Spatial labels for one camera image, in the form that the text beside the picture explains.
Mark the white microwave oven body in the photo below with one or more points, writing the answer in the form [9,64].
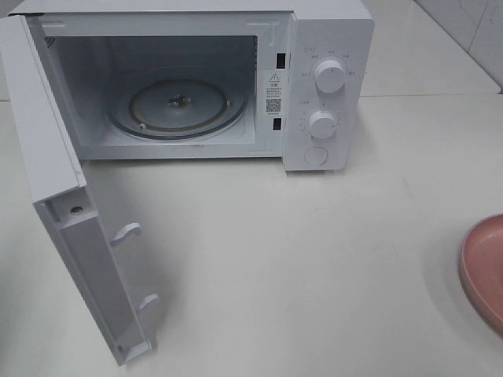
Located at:
[274,123]

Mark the white microwave door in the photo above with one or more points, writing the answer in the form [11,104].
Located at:
[59,191]

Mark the white dial knob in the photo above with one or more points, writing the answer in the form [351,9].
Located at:
[322,124]
[330,75]

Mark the pink round plate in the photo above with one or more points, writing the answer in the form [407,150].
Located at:
[480,269]

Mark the round white door button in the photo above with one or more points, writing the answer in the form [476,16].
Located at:
[316,156]

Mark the glass microwave turntable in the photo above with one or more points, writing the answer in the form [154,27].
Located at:
[178,102]

